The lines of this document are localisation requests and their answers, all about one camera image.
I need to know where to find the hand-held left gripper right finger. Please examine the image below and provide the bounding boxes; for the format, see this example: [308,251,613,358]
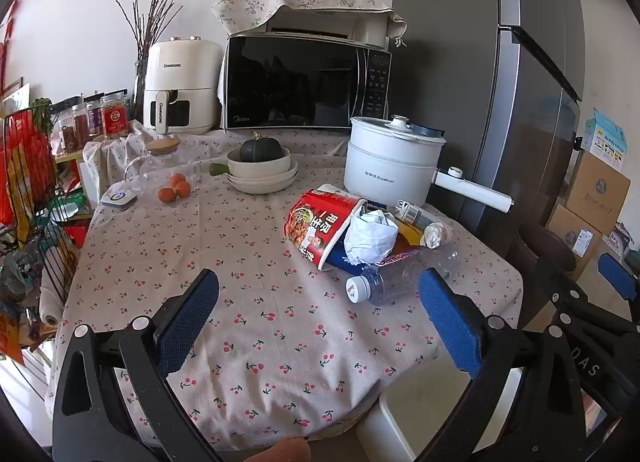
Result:
[415,267,583,462]

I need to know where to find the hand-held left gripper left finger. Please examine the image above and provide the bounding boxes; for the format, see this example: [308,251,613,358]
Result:
[51,268,223,462]

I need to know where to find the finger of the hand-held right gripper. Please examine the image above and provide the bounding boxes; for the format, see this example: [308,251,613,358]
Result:
[548,278,640,338]
[597,252,640,302]

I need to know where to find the clear plastic bottle white cap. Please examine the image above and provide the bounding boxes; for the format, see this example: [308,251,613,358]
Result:
[346,242,461,304]

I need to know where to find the white tissue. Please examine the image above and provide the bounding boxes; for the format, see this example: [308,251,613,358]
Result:
[419,222,449,249]

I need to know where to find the white plastic bin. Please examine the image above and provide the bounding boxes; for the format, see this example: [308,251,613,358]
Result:
[356,362,507,462]

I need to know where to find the yellow packet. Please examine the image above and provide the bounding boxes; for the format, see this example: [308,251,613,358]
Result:
[395,219,431,248]

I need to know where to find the small clear bottle white label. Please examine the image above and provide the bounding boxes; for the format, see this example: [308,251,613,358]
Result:
[395,199,453,239]

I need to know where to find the red instant noodle cup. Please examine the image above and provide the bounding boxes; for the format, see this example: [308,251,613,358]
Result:
[284,183,368,273]

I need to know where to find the person's left hand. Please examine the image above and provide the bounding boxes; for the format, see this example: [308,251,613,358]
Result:
[250,436,312,462]

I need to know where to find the white printed package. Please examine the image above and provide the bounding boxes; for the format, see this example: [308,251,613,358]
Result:
[607,222,634,263]

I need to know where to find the cardboard box white label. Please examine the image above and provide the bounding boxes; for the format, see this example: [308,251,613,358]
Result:
[545,204,603,278]

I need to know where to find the cherry print tablecloth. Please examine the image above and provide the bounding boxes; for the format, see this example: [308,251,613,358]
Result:
[45,124,523,448]

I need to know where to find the brown waste bin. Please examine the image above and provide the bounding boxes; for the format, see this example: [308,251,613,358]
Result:
[510,223,577,288]

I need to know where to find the large cardboard box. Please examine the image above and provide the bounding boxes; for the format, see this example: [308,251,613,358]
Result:
[565,149,632,235]

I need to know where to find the white square timer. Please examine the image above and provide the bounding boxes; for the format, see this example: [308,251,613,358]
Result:
[101,181,137,211]

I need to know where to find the blue printed carton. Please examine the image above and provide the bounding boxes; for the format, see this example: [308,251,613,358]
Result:
[580,108,628,173]

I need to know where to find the white paper roll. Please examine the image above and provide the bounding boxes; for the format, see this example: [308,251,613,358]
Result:
[39,262,67,328]

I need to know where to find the glass pitcher cork lid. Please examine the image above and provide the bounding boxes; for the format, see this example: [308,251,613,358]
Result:
[125,137,201,199]

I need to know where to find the white electric cooking pot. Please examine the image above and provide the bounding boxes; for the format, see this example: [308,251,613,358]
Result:
[343,116,515,213]

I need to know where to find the dark green pumpkin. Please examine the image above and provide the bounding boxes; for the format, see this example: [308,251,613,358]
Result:
[239,131,284,163]

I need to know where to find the glass pot lid white knob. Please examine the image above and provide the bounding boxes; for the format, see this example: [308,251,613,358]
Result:
[350,114,446,141]

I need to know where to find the dark spice jar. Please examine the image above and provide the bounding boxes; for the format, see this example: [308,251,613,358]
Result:
[85,98,104,139]

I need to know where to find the red spice jar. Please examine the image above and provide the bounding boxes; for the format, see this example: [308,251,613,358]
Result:
[69,103,91,149]

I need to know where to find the red orange bag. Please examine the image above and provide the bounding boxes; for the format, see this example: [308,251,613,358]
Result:
[0,117,56,243]

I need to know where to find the glass vase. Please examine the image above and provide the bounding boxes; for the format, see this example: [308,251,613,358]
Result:
[132,61,148,120]

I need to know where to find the cream air fryer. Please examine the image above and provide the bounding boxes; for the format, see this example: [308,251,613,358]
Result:
[142,37,224,137]

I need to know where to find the black microwave oven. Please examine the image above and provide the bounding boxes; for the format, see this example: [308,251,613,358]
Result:
[222,32,392,132]

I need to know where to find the grey refrigerator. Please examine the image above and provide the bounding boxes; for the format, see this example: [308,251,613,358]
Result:
[391,0,586,263]

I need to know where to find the dry bare branches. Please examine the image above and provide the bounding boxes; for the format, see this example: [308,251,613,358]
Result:
[116,0,193,78]

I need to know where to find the white boxy appliance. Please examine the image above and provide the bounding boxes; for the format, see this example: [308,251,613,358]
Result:
[265,7,391,50]

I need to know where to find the black wire rack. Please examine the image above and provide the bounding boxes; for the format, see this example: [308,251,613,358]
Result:
[0,112,83,315]

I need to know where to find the cream bowl green handle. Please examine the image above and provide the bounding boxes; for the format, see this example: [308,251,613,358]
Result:
[209,146,292,179]

